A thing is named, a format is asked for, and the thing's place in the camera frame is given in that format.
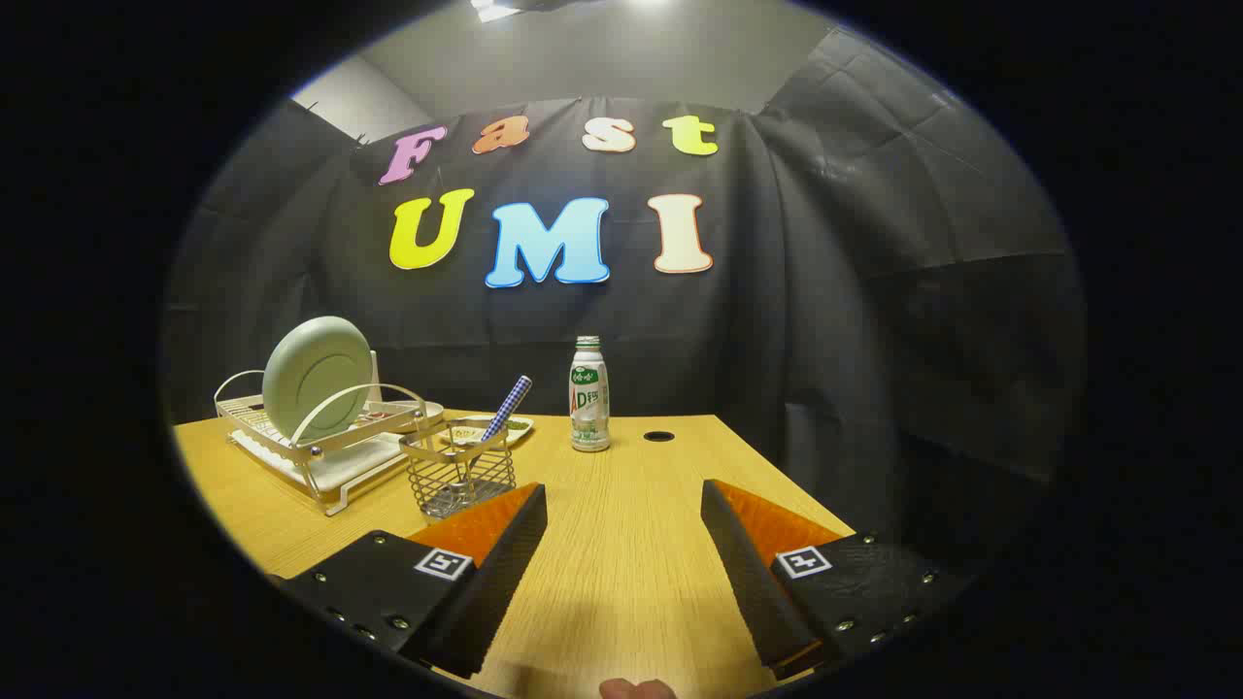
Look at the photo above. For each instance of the ceiling light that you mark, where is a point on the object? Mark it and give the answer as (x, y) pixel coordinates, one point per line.
(493, 10)

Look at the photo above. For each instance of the black backdrop cloth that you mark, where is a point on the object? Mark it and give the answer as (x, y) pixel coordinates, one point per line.
(825, 291)

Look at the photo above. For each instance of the beige round plate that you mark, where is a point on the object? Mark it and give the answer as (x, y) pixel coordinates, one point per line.
(427, 408)

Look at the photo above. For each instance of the pale green plate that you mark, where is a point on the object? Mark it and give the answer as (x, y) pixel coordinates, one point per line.
(316, 379)

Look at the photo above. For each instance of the white green drink bottle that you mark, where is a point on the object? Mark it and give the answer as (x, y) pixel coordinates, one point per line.
(589, 398)

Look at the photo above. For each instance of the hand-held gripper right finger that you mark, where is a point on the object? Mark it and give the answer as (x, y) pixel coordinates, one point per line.
(753, 582)

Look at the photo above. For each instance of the white compartment dish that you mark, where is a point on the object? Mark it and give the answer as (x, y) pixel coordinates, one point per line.
(521, 425)

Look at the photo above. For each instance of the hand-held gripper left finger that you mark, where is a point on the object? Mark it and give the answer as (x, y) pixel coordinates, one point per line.
(505, 573)

